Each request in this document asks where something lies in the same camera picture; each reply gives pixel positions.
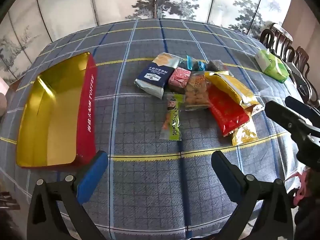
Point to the dark snack packet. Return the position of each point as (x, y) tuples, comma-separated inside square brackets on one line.
[(216, 65)]

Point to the red snack packet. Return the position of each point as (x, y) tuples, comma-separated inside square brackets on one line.
[(225, 112)]

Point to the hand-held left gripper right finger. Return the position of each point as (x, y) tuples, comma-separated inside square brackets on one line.
[(225, 177)]

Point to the yellow patterned snack packet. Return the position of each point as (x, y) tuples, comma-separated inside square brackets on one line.
[(245, 135)]

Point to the navy silver cracker packet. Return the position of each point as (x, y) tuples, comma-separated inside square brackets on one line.
[(155, 76)]

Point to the green tissue pack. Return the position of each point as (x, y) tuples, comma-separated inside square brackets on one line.
[(271, 65)]

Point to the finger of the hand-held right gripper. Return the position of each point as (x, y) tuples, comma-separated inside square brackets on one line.
[(282, 116), (300, 106)]

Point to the long green snack packet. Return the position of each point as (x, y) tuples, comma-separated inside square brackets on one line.
[(172, 122)]

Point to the person's dark clothing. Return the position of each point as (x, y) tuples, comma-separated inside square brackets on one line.
[(308, 220)]

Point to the blue plaid tablecloth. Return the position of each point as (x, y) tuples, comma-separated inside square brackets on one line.
[(150, 180)]

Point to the red tin box gold inside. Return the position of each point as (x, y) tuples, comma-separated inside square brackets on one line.
[(50, 120)]

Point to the gold foil snack packet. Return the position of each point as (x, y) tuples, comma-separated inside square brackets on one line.
[(232, 87)]

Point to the clear packet of orange snacks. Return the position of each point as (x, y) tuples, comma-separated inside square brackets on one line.
[(197, 81), (196, 100)]

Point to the teal candy packet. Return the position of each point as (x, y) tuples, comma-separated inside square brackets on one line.
[(197, 65)]

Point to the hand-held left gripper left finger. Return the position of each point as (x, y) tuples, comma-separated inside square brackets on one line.
[(91, 177)]

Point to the pink patterned snack packet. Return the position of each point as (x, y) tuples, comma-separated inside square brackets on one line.
[(178, 80)]

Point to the dark wooden chair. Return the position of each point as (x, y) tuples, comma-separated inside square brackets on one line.
[(275, 38), (302, 65)]

